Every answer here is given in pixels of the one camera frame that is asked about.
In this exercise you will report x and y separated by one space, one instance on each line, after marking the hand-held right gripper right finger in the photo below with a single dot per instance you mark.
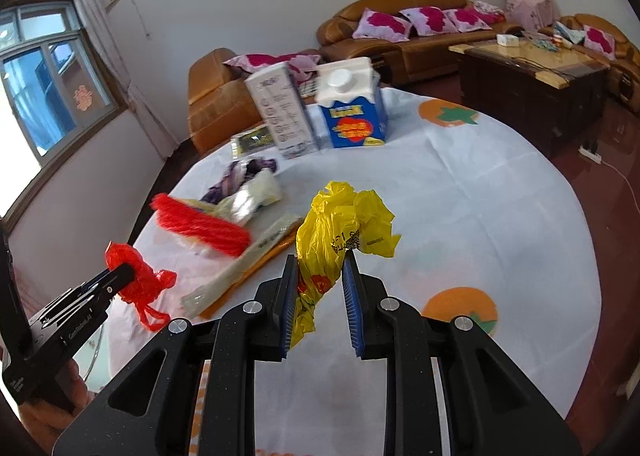
352 306

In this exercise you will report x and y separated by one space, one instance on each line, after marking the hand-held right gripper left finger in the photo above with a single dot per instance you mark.
287 316

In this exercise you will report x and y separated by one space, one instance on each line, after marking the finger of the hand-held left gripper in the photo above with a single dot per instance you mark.
112 281

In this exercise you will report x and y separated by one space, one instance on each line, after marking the red plastic bag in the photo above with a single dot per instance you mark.
145 281

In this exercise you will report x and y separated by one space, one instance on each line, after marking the orange packet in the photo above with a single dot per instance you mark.
274 256

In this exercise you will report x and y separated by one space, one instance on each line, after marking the clear plastic bag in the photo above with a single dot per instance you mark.
235 271

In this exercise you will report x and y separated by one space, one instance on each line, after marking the yellow plastic bag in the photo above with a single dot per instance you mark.
340 221

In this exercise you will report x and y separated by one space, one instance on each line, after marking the red mesh bag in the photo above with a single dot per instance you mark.
205 226

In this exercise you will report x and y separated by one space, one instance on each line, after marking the white crinkled wrapper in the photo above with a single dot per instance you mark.
255 198

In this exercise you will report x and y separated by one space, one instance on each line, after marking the dark purple wrapper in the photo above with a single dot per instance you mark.
232 180

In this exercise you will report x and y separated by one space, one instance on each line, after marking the person's left hand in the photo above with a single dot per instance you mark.
80 386

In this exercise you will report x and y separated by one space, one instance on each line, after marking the white tablecloth with orange fruits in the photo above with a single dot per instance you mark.
450 216

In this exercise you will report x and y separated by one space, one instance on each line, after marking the dark flat packet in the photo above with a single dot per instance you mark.
250 143

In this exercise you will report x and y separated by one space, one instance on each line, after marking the blue and white milk carton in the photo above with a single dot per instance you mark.
357 125

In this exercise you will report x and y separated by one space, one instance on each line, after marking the red window sticker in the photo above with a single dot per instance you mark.
84 99

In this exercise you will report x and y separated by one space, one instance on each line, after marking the tall white carton box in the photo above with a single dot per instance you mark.
282 110

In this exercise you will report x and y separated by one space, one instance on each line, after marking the narrow pink curtain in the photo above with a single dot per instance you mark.
115 60

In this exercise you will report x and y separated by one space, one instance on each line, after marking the pink floral pillow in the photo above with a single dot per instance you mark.
265 63
599 41
425 19
467 19
382 25

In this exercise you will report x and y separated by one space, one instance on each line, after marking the brown leather long sofa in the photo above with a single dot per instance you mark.
425 53

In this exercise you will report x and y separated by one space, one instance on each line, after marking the dark wooden coffee table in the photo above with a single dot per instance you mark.
530 90

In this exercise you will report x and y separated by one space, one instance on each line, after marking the white power strip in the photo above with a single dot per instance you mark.
590 151

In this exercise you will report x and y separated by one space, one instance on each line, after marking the small white box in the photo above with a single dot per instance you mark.
507 40

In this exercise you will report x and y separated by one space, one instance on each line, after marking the pile of small packets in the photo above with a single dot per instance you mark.
542 41

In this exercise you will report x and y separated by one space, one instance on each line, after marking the pink floral cloth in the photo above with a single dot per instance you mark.
489 9

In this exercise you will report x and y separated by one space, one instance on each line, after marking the pink fabric cover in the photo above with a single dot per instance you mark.
530 8

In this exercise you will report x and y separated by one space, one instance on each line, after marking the aluminium frame window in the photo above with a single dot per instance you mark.
45 85

